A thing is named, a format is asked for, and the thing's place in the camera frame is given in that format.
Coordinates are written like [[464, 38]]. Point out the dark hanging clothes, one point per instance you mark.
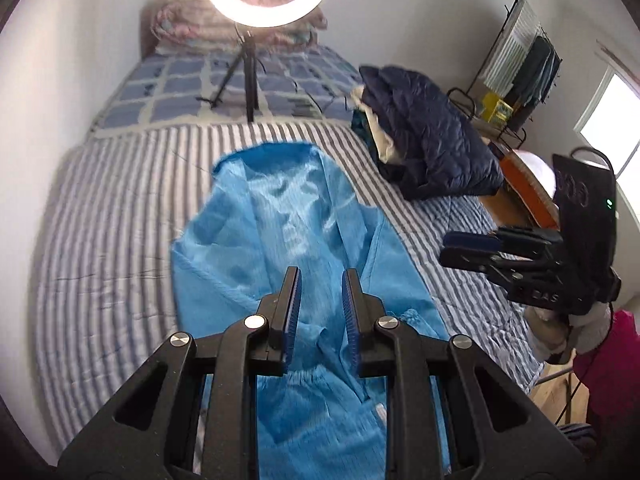
[[537, 70]]

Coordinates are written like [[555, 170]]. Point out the striped blanket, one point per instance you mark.
[[110, 240]]

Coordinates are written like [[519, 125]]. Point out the light blue coat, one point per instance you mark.
[[300, 220]]

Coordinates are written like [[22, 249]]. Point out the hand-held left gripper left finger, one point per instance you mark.
[[295, 320]]

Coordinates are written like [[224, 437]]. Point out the cardboard box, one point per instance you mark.
[[505, 212]]

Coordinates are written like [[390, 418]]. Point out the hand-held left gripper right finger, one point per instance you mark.
[[351, 330]]

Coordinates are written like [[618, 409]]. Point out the stack of floral quilts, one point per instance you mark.
[[185, 25]]

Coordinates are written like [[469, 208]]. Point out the teal folded garment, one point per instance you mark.
[[361, 127]]

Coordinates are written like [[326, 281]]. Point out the person's right hand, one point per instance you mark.
[[590, 330]]

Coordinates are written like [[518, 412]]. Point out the blue checked bedsheet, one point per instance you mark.
[[175, 90]]

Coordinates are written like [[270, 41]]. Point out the striped hanging towel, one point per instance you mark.
[[510, 45]]

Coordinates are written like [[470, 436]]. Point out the black clothes rack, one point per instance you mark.
[[507, 130]]

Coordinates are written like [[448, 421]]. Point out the pink clothing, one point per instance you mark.
[[615, 375]]

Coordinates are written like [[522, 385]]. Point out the striped dark cloth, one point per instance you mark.
[[577, 440]]

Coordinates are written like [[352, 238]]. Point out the cream folded garment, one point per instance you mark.
[[380, 135]]

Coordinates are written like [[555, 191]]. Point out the window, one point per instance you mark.
[[610, 115]]

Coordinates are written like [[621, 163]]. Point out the navy down jacket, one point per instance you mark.
[[435, 135]]

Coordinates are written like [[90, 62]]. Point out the black tripod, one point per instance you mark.
[[248, 70]]

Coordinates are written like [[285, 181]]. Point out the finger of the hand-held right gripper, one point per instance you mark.
[[465, 258], [470, 239]]

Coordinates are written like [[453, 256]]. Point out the yellow crate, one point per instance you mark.
[[495, 109]]

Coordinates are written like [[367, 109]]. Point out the grey metal tube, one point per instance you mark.
[[552, 372]]

